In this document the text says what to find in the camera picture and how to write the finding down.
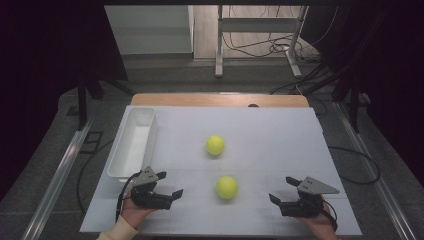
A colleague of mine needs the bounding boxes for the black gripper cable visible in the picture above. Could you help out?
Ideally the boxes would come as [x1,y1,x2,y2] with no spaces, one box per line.
[114,171,143,223]
[320,198,339,232]

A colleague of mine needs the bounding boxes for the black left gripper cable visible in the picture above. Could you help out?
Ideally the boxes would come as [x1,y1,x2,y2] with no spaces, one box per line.
[114,171,143,223]

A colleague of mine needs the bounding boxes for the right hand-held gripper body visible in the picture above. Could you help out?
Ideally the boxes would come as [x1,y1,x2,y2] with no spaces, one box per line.
[279,176,341,219]

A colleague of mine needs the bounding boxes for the wooden table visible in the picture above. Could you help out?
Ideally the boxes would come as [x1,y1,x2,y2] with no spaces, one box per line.
[130,92,310,109]

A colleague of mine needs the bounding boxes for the metal floor rail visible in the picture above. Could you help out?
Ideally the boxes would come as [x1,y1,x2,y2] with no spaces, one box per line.
[20,117,97,240]
[334,100,418,240]

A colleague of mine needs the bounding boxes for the white plastic bin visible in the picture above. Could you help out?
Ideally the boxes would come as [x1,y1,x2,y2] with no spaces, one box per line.
[106,106,160,184]

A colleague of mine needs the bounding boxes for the person's left hand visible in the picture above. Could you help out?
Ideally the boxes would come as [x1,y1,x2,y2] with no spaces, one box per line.
[120,195,158,230]

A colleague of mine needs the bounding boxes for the black floor cable loop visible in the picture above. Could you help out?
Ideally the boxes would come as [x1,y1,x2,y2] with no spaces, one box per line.
[327,145,382,186]

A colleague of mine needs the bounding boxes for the thin black floor cable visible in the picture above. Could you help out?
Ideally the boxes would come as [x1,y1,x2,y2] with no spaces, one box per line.
[76,139,115,215]

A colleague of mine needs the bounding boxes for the person's right hand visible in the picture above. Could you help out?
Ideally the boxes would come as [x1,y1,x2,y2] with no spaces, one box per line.
[297,199,340,240]

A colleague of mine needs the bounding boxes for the white table cover sheet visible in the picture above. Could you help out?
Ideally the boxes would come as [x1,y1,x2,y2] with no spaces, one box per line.
[79,105,363,237]

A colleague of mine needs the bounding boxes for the tangle of black floor cables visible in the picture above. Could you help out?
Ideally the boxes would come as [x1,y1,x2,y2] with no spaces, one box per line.
[222,5,339,64]

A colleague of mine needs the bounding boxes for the white cabinet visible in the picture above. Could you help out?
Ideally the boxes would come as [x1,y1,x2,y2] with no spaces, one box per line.
[104,4,195,56]

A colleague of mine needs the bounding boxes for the yellow tennis ball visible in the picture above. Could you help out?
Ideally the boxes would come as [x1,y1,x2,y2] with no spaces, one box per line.
[205,134,226,157]
[215,175,239,201]

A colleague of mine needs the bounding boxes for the black tripod stand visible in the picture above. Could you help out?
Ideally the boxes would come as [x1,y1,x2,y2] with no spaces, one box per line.
[75,77,135,132]

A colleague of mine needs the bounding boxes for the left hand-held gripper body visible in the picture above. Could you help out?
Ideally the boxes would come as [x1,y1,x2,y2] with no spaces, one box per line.
[129,166,175,211]

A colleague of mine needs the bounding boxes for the black stand with cables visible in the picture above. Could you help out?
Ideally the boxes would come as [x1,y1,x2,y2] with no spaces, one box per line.
[269,61,372,134]

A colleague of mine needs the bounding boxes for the grey metal stand frame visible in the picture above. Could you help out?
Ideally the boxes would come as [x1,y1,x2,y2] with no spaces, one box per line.
[214,4,310,80]

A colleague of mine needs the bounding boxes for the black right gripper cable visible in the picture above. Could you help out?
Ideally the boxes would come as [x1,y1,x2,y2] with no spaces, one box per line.
[320,198,339,232]

